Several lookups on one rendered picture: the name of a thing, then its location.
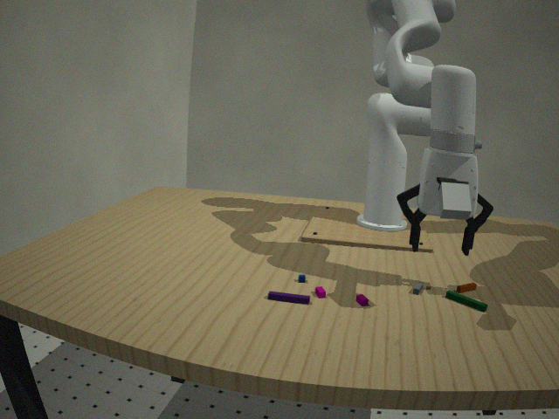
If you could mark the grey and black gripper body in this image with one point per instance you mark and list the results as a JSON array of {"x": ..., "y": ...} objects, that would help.
[{"x": 446, "y": 164}]

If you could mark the magenta rod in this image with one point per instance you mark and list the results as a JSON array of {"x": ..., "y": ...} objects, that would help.
[
  {"x": 320, "y": 292},
  {"x": 362, "y": 300}
]

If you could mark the purple rod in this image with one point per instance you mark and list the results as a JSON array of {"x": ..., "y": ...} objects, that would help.
[{"x": 288, "y": 297}]

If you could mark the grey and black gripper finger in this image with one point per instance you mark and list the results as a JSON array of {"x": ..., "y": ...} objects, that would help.
[
  {"x": 414, "y": 218},
  {"x": 473, "y": 226}
]

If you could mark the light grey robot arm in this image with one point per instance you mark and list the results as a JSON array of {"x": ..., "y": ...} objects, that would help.
[{"x": 446, "y": 106}]

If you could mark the green rod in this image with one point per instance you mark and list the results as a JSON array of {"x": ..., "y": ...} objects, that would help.
[{"x": 466, "y": 301}]

